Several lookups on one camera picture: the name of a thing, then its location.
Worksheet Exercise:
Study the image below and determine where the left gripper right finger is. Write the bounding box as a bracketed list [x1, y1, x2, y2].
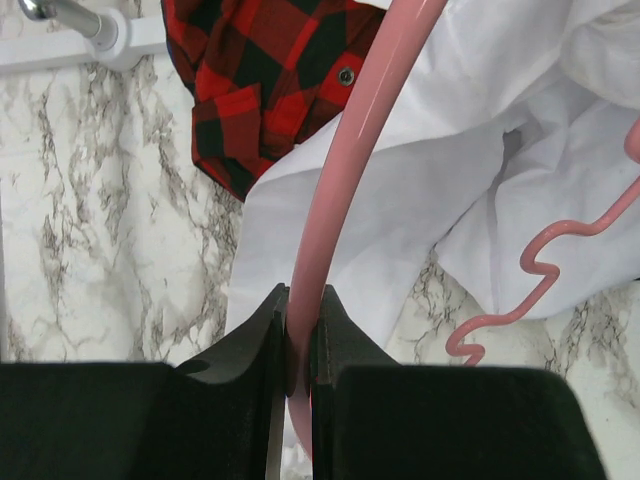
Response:
[310, 287, 605, 480]

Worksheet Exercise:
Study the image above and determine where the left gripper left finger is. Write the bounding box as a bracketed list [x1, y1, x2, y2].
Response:
[1, 285, 288, 479]

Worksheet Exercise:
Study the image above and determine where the pink hanger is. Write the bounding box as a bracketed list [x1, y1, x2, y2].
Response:
[286, 0, 639, 454]

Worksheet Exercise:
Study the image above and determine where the red black plaid shirt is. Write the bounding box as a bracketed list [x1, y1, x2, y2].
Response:
[161, 0, 385, 200]

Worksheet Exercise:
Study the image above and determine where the white metal clothes rack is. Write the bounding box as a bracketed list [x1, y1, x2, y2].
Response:
[1, 1, 167, 76]

